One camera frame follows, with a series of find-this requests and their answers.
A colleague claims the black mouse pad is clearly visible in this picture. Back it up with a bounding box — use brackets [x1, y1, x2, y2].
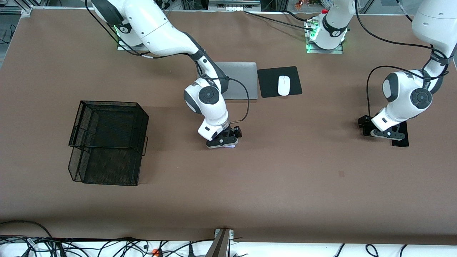
[257, 66, 303, 98]

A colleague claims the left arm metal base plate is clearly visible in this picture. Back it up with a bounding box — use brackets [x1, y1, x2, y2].
[306, 41, 344, 55]

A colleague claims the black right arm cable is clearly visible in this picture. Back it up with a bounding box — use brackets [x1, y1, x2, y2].
[85, 0, 250, 124]

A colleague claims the grey metal frame rail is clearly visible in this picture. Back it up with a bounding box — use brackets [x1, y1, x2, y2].
[208, 0, 262, 12]

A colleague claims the black wire mesh basket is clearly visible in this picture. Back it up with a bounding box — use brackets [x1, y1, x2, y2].
[68, 101, 149, 186]

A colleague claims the grey metal table bracket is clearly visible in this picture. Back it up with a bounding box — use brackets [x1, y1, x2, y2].
[205, 228, 235, 257]

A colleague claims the black slab smartphone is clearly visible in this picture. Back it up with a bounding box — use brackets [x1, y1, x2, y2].
[391, 121, 410, 148]

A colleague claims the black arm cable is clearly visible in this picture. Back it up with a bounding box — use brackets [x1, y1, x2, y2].
[355, 0, 451, 120]
[85, 0, 250, 124]

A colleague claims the large black looping cable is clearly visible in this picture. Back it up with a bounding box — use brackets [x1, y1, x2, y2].
[0, 220, 54, 240]

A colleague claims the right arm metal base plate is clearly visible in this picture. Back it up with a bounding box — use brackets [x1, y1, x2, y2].
[117, 37, 155, 51]

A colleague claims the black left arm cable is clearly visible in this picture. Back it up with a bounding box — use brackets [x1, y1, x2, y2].
[355, 0, 451, 120]

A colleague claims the black table top cable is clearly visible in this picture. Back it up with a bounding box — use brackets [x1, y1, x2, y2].
[244, 11, 316, 31]

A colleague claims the silver closed laptop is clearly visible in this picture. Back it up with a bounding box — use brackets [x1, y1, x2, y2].
[214, 62, 258, 100]

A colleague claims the white computer mouse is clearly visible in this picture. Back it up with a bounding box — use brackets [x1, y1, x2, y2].
[278, 75, 291, 96]

